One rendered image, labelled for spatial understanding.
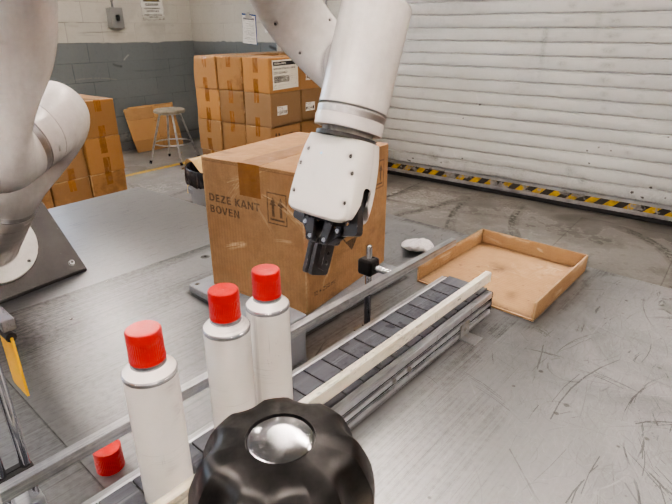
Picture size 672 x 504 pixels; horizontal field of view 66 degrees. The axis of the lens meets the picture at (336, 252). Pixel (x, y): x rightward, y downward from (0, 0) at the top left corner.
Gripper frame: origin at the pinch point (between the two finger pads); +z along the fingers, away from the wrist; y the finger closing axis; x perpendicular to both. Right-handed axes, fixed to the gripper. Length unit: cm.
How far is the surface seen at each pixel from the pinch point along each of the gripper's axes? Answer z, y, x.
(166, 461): 20.6, 2.9, -19.1
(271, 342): 10.1, 1.3, -6.4
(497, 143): -72, -151, 380
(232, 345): 9.5, 2.0, -12.9
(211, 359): 11.8, 0.0, -13.6
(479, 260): 1, -8, 68
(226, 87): -61, -307, 211
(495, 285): 4, 1, 59
